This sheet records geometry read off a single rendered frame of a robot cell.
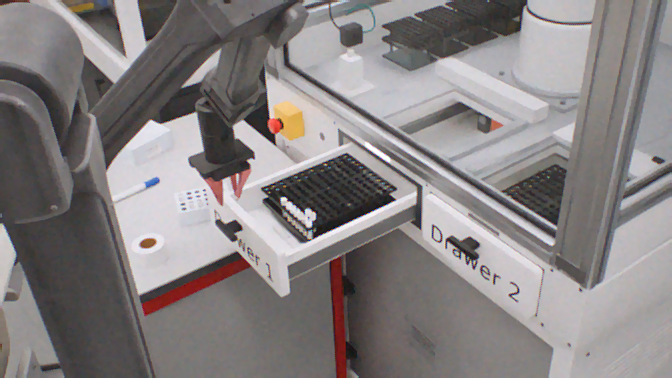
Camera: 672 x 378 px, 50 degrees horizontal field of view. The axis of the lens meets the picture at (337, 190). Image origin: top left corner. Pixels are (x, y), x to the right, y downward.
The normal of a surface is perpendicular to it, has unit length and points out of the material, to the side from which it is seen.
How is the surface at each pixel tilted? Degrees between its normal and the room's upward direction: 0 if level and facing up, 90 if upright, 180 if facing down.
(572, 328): 90
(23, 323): 0
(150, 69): 75
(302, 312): 90
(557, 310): 90
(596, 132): 90
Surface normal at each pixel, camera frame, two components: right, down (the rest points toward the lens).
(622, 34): -0.82, 0.36
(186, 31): -0.39, 0.31
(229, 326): 0.58, 0.45
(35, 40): 0.56, -0.73
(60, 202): 0.19, 0.56
